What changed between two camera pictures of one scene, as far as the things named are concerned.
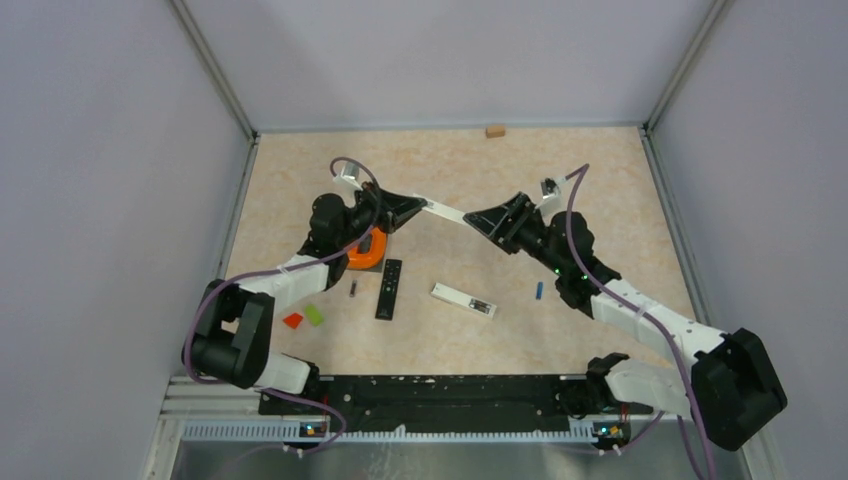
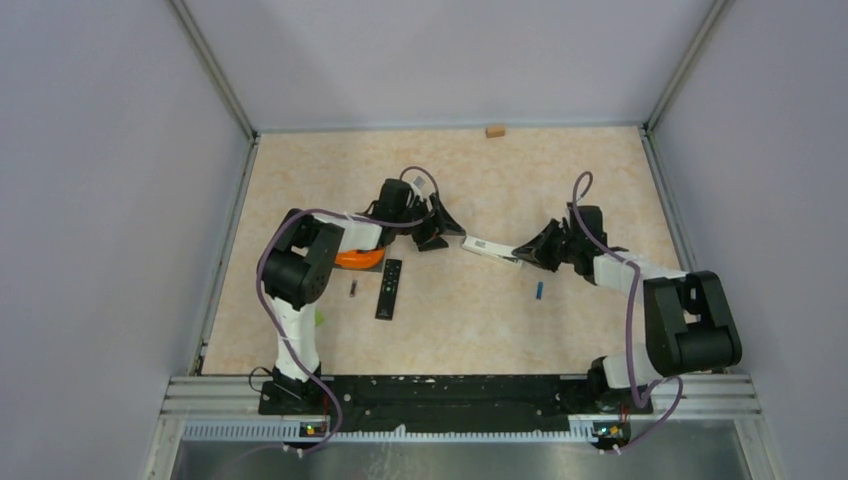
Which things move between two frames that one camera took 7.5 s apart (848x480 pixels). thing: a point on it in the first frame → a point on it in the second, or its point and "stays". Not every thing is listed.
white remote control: (464, 299) → (491, 247)
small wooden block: (495, 131) stays
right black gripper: (513, 215) → (538, 251)
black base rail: (445, 402) stays
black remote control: (389, 290) stays
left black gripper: (407, 207) → (430, 237)
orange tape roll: (369, 255) stays
